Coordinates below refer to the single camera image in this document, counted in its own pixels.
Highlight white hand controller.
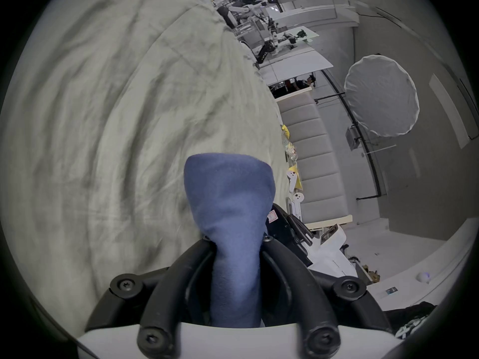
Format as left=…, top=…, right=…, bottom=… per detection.
left=287, top=191, right=306, bottom=220
left=286, top=166, right=302, bottom=193

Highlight clear plastic bag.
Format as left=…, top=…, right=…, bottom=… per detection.
left=281, top=136, right=299, bottom=162

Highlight bed with pale green sheet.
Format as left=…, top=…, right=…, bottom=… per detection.
left=0, top=0, right=300, bottom=337

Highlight person's legs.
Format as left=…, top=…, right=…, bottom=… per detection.
left=385, top=301, right=447, bottom=340

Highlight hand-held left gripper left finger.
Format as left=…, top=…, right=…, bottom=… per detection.
left=85, top=237, right=218, bottom=357

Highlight blue cloth garment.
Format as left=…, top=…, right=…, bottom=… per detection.
left=183, top=152, right=277, bottom=329

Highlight grey padded headboard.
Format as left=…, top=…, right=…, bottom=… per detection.
left=278, top=88, right=353, bottom=233

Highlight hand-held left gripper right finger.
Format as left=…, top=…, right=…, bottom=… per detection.
left=260, top=235, right=393, bottom=357

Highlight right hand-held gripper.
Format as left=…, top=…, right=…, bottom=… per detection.
left=266, top=203, right=359, bottom=278

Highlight white umbrella studio light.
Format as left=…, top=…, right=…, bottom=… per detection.
left=314, top=54, right=420, bottom=201

